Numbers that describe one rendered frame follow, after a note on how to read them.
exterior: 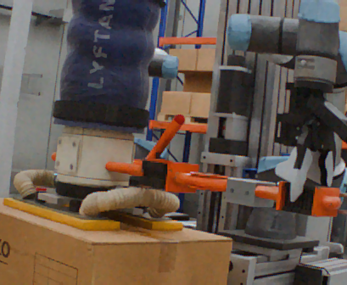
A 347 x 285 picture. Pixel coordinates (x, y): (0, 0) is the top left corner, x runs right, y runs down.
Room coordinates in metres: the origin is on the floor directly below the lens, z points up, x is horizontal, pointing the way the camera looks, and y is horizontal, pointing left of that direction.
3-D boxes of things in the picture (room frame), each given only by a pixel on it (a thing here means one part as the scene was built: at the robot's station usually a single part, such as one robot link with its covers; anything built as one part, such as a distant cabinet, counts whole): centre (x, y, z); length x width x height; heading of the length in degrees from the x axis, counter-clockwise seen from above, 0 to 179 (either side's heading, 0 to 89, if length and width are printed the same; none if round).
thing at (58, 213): (1.48, 0.25, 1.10); 0.34 x 0.10 x 0.05; 45
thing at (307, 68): (1.14, -0.23, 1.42); 0.08 x 0.08 x 0.05
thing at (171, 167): (1.37, 0.00, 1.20); 0.10 x 0.08 x 0.06; 135
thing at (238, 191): (1.22, -0.15, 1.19); 0.07 x 0.07 x 0.04; 45
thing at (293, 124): (1.15, -0.23, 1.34); 0.09 x 0.08 x 0.12; 45
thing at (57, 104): (1.55, 0.18, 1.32); 0.23 x 0.23 x 0.04
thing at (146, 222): (1.62, 0.11, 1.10); 0.34 x 0.10 x 0.05; 45
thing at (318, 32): (1.14, -0.23, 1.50); 0.09 x 0.08 x 0.11; 164
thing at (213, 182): (1.50, -0.04, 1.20); 0.93 x 0.30 x 0.04; 45
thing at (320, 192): (1.12, -0.24, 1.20); 0.08 x 0.07 x 0.05; 45
